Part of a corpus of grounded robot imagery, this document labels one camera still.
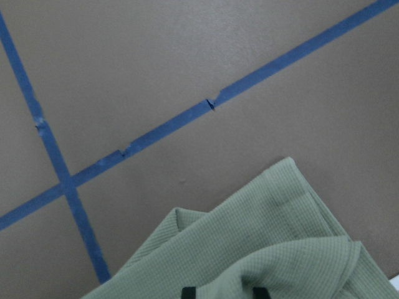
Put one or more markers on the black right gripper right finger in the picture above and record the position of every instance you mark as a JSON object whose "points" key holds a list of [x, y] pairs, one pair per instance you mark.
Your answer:
{"points": [[260, 293]]}

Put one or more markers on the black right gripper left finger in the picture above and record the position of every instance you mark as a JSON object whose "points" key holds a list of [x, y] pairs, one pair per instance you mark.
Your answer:
{"points": [[188, 293]]}

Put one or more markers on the olive green long-sleeve shirt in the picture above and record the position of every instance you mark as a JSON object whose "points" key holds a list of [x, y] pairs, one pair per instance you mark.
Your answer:
{"points": [[274, 232]]}

